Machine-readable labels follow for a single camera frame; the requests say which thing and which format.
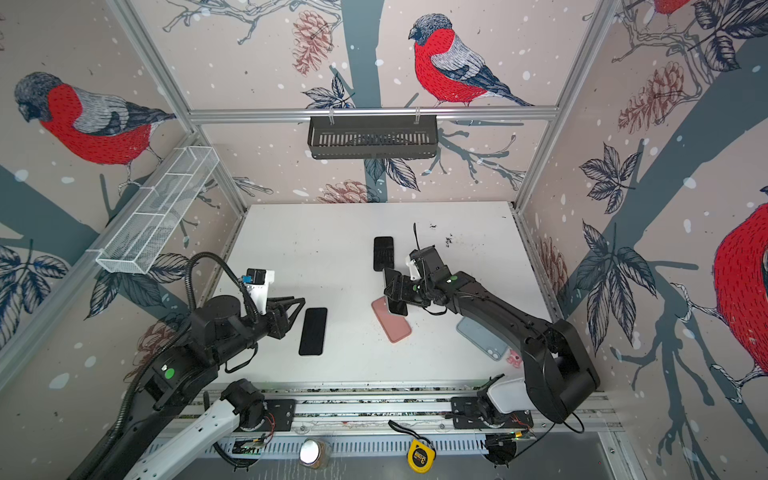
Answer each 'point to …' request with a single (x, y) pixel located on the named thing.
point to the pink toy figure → (514, 359)
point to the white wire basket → (182, 176)
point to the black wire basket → (373, 137)
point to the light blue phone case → (482, 338)
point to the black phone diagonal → (383, 253)
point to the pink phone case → (396, 327)
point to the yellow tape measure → (421, 455)
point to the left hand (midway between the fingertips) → (298, 301)
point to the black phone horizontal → (398, 306)
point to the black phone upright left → (313, 334)
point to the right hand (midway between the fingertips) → (392, 295)
